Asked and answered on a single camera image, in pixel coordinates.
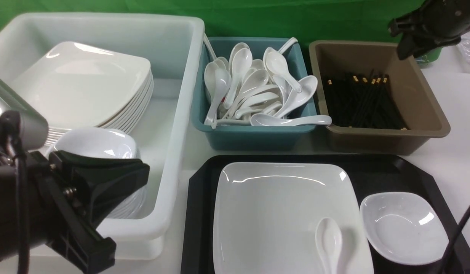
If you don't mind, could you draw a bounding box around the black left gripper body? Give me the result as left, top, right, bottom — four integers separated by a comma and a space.
29, 151, 150, 274

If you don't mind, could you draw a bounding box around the white square rice plate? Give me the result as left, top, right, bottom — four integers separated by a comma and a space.
213, 162, 374, 274

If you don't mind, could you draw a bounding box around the white soup spoon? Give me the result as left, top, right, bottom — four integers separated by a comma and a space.
315, 217, 343, 274

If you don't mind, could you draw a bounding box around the small white sauce dish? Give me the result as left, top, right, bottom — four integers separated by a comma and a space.
359, 191, 449, 266

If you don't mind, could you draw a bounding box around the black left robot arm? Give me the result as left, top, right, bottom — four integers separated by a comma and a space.
0, 79, 150, 274

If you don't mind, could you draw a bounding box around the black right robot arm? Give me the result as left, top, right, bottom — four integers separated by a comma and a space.
388, 0, 470, 60

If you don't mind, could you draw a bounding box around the stack of small white dishes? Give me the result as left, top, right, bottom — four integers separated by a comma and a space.
42, 127, 147, 219

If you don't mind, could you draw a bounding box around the stack of white square plates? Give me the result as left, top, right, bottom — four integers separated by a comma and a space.
10, 41, 154, 146

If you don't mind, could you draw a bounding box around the large white plastic bin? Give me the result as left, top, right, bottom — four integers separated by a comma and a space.
0, 13, 205, 260

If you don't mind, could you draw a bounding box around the white spoon left side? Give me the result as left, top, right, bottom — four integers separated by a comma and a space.
204, 68, 232, 129

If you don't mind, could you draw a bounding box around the white spoon across bin front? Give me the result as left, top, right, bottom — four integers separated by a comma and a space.
250, 114, 332, 127

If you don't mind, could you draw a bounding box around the white spoon upper middle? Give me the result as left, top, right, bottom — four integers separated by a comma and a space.
223, 48, 253, 110

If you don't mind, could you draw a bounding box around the teal plastic spoon bin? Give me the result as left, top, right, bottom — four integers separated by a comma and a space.
191, 37, 315, 151

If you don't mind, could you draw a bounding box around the white spoon upper right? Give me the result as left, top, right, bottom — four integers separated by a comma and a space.
265, 48, 302, 93

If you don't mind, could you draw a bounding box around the white spoon right leaning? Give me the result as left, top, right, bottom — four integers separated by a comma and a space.
274, 76, 318, 118

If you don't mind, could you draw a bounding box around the green backdrop cloth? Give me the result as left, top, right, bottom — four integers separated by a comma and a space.
0, 0, 423, 68

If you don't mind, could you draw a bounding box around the black serving tray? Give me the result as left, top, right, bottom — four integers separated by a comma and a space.
181, 155, 470, 274

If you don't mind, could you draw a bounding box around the pile of black chopsticks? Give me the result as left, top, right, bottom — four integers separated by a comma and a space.
322, 70, 409, 131

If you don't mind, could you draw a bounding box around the brown plastic chopstick bin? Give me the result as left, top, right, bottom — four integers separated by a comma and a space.
309, 40, 451, 155

